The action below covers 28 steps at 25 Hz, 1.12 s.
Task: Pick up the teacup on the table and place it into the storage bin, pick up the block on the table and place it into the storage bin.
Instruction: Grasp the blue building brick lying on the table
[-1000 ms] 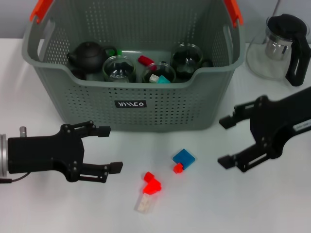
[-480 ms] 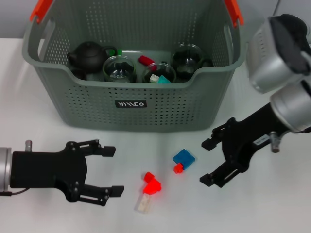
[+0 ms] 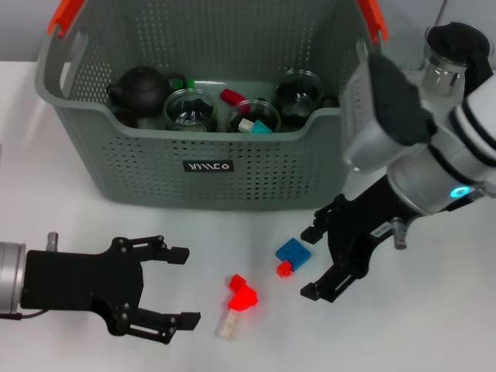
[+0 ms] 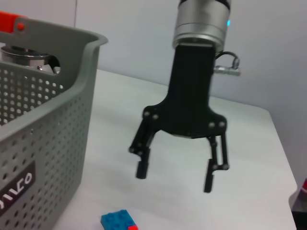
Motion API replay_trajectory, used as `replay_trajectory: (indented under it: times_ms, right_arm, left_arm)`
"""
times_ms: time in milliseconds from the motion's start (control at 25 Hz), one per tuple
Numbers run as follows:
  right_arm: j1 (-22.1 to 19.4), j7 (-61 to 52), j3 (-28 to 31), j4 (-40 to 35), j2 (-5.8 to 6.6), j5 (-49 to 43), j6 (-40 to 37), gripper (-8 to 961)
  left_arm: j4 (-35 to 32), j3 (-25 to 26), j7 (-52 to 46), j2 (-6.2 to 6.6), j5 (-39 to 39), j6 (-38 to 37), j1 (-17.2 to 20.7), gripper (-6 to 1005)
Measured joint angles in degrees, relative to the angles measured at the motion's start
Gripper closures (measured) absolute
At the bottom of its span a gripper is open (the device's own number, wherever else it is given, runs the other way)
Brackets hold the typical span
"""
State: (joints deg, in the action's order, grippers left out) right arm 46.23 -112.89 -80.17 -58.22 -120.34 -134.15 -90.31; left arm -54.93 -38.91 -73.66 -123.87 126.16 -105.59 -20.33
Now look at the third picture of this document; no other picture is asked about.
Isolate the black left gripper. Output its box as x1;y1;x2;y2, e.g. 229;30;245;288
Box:
21;234;202;345

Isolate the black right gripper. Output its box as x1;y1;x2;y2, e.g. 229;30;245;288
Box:
300;176;422;303

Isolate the blue toy plate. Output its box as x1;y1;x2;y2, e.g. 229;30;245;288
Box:
275;238;313;272

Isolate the clear beige toy brick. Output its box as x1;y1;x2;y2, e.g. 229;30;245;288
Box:
213;309;245;342

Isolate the orange sloped toy brick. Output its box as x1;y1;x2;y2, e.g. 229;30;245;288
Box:
228;287;260;312

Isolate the glass teacup with black base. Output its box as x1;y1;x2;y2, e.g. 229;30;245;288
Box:
270;68;341;127
226;98;281;133
162;88;218;133

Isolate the dark red toy brick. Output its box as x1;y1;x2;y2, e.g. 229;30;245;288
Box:
219;88;244;106

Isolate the grey perforated storage basket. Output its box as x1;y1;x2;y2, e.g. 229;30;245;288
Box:
34;0;391;212

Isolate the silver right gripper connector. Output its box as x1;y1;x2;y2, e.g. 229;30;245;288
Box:
393;219;408;250

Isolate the black brand label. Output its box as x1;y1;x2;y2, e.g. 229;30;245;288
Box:
181;160;235;174

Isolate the black clay teapot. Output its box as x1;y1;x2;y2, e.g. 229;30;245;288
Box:
106;65;183;118

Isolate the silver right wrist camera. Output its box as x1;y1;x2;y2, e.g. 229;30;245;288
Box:
340;52;437;174

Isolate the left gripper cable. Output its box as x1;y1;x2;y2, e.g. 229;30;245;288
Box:
0;308;46;321

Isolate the glass kettle with black handle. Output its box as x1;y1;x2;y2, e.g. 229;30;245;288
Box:
402;21;495;102

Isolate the orange basket handle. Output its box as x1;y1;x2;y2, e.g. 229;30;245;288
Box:
355;0;389;43
46;0;87;39

